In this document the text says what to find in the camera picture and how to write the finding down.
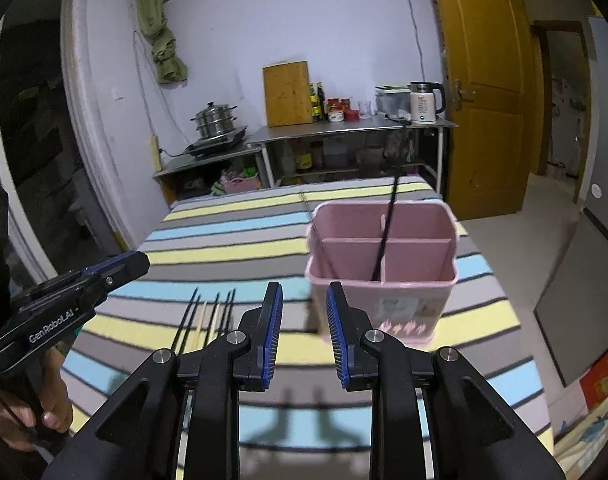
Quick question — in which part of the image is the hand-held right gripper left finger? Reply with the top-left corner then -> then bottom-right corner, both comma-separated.
41,281 -> 284,480

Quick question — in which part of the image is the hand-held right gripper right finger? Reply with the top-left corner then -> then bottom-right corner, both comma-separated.
325,281 -> 567,480

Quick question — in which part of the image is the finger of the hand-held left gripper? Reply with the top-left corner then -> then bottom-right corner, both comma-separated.
81,261 -> 117,281
100,251 -> 151,291

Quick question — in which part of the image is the pink plastic utensil holder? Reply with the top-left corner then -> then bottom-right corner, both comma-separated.
304,200 -> 459,345

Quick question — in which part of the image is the wooden chopstick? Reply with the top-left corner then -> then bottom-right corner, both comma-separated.
192,301 -> 207,350

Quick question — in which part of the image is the person's left forearm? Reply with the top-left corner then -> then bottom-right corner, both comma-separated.
0,422 -> 45,480

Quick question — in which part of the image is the person's left hand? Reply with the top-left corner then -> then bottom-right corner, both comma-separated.
0,347 -> 75,453

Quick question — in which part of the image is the striped blanket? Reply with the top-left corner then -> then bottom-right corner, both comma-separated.
59,174 -> 555,480

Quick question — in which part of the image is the long black chopstick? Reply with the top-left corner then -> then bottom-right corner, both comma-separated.
372,174 -> 400,281

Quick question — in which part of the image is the low metal table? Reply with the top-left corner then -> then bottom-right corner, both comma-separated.
152,143 -> 263,198

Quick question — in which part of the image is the pink plastic basket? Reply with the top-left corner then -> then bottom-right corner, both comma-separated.
221,170 -> 261,194

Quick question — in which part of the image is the black induction cooker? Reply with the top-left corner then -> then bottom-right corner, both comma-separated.
185,126 -> 249,157

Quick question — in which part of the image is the stainless steel steamer pot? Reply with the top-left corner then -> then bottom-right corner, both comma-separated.
190,101 -> 239,139

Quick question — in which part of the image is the dark glass sliding door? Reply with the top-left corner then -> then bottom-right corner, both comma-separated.
0,0 -> 112,281

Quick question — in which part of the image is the long metal table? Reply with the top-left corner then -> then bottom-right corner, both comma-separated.
246,118 -> 458,192

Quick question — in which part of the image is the wooden cutting board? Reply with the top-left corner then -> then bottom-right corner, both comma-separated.
262,61 -> 315,128

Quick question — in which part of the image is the grey flat board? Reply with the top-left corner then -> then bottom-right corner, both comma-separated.
533,214 -> 608,387

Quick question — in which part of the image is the grey plastic container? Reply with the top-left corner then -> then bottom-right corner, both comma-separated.
375,85 -> 412,121

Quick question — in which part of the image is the green hanging cloth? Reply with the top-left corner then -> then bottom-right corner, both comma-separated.
136,0 -> 189,86

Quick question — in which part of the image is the white electric kettle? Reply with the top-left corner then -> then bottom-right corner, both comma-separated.
408,81 -> 446,125

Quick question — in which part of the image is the cartoon print floor mat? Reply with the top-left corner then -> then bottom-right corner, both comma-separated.
553,399 -> 608,473

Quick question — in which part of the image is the red cardboard box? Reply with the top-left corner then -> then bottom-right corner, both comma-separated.
578,339 -> 608,412

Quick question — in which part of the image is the yellow wooden door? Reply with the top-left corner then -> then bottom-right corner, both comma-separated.
426,0 -> 530,222

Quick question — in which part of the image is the black wall cable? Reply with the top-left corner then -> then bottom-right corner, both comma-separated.
395,0 -> 426,82

